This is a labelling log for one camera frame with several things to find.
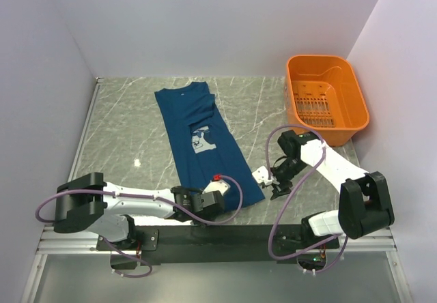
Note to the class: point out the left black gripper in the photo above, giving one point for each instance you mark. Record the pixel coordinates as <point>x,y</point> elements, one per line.
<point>207,218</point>

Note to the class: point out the black base beam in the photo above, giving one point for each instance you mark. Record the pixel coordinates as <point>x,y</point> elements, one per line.
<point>214,244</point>

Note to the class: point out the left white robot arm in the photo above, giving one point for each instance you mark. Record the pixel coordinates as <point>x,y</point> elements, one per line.
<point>108,209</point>

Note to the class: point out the aluminium rail frame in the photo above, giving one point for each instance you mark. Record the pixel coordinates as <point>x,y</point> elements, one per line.
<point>124,137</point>

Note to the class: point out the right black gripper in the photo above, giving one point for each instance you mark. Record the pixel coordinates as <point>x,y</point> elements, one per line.
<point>280,188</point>

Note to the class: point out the blue t shirt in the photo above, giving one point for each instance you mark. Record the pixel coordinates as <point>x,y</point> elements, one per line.
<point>201,144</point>

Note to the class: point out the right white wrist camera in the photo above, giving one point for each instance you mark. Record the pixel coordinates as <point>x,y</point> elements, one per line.
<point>262,177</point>

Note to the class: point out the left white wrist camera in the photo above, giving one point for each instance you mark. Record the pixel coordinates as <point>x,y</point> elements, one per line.
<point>218,184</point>

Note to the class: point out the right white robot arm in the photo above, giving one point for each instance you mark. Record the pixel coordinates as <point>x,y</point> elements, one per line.
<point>364,200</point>

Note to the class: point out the orange plastic basket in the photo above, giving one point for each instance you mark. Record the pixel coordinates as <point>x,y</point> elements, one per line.
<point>322,93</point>

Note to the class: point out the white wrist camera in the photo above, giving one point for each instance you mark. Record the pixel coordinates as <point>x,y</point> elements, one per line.
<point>262,177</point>
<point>218,184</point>

